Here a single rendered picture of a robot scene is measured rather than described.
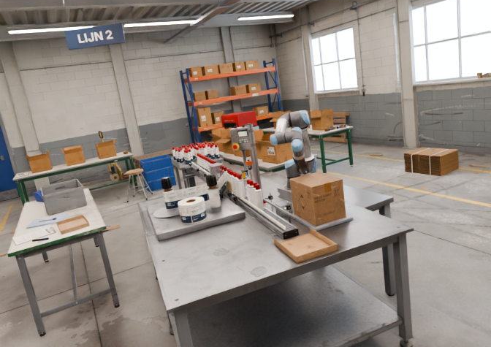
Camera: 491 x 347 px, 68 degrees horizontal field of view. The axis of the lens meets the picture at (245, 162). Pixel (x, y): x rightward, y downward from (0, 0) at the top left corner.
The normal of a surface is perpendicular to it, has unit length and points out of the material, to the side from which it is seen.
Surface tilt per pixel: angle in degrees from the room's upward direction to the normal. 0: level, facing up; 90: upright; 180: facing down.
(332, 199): 90
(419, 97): 90
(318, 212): 90
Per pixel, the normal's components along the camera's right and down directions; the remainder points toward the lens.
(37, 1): 0.46, 0.11
